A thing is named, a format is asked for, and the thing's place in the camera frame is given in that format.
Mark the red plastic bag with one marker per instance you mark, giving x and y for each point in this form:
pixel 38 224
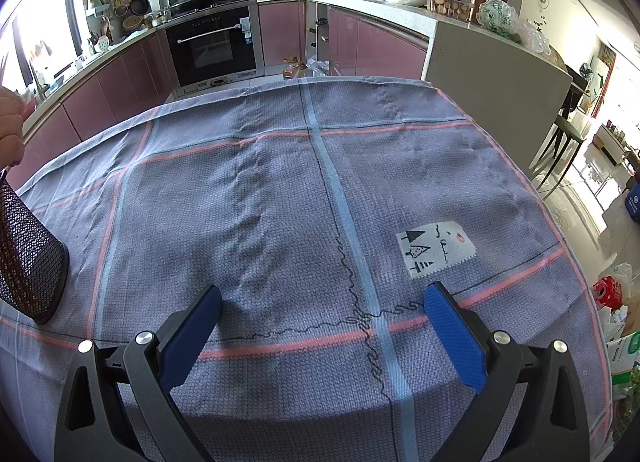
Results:
pixel 607 292

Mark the person's left hand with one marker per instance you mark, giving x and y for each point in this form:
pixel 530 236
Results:
pixel 9 127

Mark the white plastic bag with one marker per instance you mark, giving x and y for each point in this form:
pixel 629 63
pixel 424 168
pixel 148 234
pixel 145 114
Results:
pixel 621 273

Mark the clear plastic bag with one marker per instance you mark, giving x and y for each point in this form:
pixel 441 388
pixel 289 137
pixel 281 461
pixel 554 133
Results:
pixel 317 68

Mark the blue box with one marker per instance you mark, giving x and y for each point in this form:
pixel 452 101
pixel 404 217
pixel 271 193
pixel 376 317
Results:
pixel 632 199

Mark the grey plaid tablecloth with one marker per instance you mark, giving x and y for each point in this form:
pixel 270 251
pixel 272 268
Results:
pixel 300 192

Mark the white kitchen peninsula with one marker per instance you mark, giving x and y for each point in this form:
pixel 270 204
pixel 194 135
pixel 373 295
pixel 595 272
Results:
pixel 490 82

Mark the clear egg box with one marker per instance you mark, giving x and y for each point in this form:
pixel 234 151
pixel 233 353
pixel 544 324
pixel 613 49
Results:
pixel 450 3

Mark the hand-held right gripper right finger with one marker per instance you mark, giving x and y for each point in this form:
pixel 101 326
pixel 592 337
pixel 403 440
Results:
pixel 455 337

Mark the yellow oil bottle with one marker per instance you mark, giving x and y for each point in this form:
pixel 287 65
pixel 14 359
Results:
pixel 290 69

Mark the black frying pan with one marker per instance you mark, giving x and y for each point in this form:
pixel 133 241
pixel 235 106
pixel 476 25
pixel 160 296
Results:
pixel 140 4

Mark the green stool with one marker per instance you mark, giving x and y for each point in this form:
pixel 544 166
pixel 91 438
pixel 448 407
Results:
pixel 567 129

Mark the bag of green vegetables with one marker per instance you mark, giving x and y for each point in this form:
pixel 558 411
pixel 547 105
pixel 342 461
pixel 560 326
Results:
pixel 500 19

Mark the kitchen window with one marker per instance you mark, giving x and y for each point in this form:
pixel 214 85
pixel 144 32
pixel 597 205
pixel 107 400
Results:
pixel 45 27

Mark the pink base cabinets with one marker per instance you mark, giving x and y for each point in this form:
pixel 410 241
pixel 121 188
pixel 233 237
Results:
pixel 115 82
pixel 380 42

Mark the green white package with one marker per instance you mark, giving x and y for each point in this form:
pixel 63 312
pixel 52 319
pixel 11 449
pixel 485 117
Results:
pixel 625 362

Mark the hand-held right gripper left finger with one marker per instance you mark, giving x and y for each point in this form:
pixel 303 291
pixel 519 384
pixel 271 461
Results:
pixel 192 337

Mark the black built-in oven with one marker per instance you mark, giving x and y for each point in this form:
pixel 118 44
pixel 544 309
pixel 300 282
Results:
pixel 215 42

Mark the black mesh holder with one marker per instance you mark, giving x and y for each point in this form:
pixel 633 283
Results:
pixel 25 252

